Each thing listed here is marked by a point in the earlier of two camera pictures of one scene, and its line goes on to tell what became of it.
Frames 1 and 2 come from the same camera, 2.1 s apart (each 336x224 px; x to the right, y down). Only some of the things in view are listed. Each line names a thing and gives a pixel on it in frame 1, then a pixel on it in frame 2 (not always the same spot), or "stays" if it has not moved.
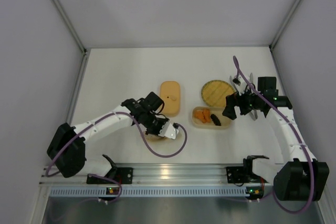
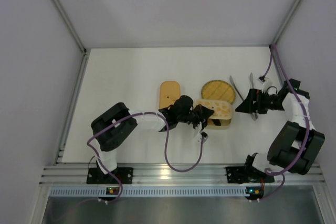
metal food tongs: (253, 114) stays
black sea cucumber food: (216, 120) stays
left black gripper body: (156, 126) → (197, 115)
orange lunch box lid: (170, 93) stays
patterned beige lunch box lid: (157, 138) → (222, 108)
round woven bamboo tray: (213, 92) stays
